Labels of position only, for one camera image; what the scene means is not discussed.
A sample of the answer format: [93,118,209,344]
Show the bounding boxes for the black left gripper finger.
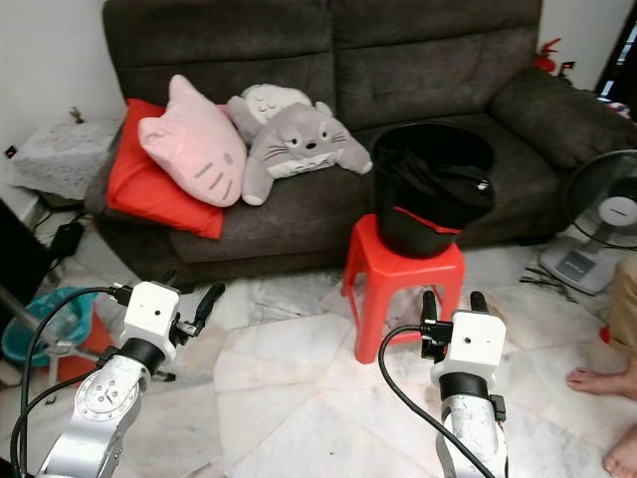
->
[197,282,227,327]

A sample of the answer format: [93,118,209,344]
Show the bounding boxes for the black shirt red collar band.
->
[392,148,495,236]

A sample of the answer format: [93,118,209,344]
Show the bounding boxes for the red plastic stool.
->
[340,211,468,365]

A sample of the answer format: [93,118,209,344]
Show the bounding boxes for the black plastic bucket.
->
[370,120,498,261]

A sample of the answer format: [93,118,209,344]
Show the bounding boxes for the red cushion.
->
[104,97,226,241]

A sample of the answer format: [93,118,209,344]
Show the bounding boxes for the orange bin teal liner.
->
[1,286,121,381]

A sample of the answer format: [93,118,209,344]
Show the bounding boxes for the black television console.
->
[0,198,52,332]

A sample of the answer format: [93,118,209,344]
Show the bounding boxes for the person's bare foot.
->
[601,422,637,478]
[564,365,637,400]

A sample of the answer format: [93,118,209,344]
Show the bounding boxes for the person's leg beige trousers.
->
[606,253,637,361]

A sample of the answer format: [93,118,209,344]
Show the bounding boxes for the black power adapter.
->
[49,218,90,263]

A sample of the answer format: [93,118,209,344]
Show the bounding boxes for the pink cat face cushion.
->
[136,74,249,209]

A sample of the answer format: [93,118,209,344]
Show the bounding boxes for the grey standing fan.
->
[536,148,637,298]

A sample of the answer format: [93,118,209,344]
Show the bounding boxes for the grey cat plush toy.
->
[241,99,375,208]

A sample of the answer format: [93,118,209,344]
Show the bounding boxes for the side table lace cloth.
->
[9,117,126,201]

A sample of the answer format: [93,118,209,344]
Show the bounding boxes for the dark brown fabric sofa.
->
[84,0,637,268]

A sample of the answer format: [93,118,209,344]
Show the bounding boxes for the red fire extinguisher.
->
[531,37,574,80]

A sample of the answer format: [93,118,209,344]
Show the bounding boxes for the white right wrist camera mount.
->
[442,308,503,385]

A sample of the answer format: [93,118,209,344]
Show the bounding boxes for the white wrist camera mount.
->
[442,308,503,385]
[120,280,183,346]

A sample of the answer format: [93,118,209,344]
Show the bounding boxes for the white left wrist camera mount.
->
[120,280,183,346]

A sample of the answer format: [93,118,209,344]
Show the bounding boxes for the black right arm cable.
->
[377,323,495,478]

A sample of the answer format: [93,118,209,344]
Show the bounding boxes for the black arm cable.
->
[9,283,136,478]
[377,323,495,478]

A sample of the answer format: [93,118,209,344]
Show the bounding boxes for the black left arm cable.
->
[9,283,136,478]

